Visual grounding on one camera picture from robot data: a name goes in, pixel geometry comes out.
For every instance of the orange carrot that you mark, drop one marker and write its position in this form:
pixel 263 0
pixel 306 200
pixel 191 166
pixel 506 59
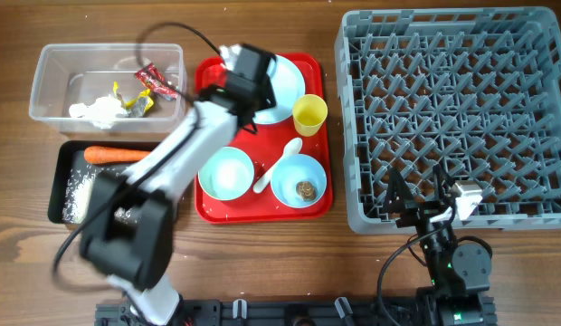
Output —
pixel 98 155

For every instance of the red plastic tray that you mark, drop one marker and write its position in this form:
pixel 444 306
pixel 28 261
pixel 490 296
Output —
pixel 265 207

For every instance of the blue plastic bowl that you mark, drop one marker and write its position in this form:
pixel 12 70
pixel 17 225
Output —
pixel 290 172

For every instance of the white napkin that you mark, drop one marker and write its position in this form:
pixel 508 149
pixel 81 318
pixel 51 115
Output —
pixel 103 113

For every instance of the light blue plate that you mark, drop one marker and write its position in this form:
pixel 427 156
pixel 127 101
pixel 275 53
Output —
pixel 288 86

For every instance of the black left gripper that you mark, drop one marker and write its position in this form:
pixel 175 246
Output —
pixel 269 96

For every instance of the white plastic spoon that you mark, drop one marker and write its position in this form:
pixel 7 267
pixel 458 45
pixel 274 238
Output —
pixel 293 147

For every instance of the brown food lump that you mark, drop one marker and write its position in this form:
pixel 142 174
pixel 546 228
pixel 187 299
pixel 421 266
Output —
pixel 306 191

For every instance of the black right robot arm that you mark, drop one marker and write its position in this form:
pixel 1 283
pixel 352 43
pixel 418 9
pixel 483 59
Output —
pixel 459 268

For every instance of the white cooked rice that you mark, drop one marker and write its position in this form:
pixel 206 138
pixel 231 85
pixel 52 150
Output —
pixel 77 195

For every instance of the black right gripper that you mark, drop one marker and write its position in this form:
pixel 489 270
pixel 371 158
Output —
pixel 418 211

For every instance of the grey dishwasher rack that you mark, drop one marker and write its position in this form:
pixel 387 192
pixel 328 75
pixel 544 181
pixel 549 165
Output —
pixel 476 91

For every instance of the yellow plastic cup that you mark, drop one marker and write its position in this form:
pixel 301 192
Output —
pixel 309 113

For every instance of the green plastic bowl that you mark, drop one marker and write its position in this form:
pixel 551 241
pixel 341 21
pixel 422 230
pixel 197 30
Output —
pixel 227 174

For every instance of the yellow snack wrapper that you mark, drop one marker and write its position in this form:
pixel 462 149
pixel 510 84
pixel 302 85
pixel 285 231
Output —
pixel 137 107

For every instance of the black food waste tray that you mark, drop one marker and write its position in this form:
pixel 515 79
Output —
pixel 71 156

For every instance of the clear plastic waste bin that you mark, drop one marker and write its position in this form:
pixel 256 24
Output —
pixel 81 73

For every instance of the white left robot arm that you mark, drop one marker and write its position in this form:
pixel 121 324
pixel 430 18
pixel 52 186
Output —
pixel 127 233

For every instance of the red snack wrapper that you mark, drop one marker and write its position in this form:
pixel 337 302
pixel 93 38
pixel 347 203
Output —
pixel 152 79

